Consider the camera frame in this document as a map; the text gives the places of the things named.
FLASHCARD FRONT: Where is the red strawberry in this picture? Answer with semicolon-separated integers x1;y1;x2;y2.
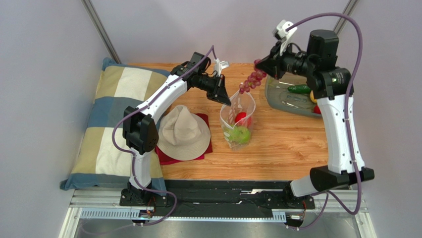
313;105;321;115

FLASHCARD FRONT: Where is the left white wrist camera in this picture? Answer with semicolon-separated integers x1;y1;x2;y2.
213;59;230;76

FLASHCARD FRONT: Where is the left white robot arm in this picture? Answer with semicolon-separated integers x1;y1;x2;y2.
120;52;231;206

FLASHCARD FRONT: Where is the purple grapes bunch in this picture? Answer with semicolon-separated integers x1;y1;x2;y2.
239;59;267;94

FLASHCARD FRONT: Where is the orange fruit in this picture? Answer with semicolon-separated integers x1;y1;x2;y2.
310;91;317;104

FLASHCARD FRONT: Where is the grey transparent plastic container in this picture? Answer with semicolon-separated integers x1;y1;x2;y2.
264;73;322;119

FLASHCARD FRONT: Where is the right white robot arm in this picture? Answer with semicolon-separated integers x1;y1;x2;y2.
256;30;375;200

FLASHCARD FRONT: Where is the green cucumber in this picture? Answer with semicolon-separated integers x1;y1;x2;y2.
287;84;312;94

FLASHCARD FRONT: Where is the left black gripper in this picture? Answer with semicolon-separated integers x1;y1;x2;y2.
197;73;232;107

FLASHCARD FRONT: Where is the green apple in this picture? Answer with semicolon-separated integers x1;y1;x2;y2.
238;126;251;144

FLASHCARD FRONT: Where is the dark red cloth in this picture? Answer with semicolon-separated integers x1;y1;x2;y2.
155;113;212;165

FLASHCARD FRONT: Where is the right aluminium frame post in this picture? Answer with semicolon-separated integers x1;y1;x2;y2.
333;0;360;35

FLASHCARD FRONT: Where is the left aluminium frame post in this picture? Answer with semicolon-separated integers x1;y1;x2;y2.
81;0;121;63

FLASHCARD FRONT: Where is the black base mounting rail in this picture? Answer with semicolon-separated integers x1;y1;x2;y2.
119;179;316;218

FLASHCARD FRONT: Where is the aluminium base frame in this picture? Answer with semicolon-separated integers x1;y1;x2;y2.
60;188;377;238

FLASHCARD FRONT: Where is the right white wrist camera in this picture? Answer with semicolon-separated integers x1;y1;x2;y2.
272;20;297;56

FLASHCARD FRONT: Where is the aluminium frame post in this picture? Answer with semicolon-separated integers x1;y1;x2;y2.
81;0;121;63
333;0;360;35

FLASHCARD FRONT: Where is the green artichoke toy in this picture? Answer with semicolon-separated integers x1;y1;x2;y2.
223;126;240;143

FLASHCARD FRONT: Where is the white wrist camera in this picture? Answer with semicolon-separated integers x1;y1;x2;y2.
272;20;297;56
213;59;230;76

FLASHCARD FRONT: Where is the clear polka dot zip bag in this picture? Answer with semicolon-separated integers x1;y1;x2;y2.
219;92;256;151

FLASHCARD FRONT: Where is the plaid blue beige pillow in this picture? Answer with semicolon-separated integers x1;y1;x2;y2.
60;58;170;190

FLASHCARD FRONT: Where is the beige bucket hat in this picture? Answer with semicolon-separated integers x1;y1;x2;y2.
157;105;211;161

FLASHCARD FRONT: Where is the red apple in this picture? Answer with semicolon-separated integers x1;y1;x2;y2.
235;112;253;127

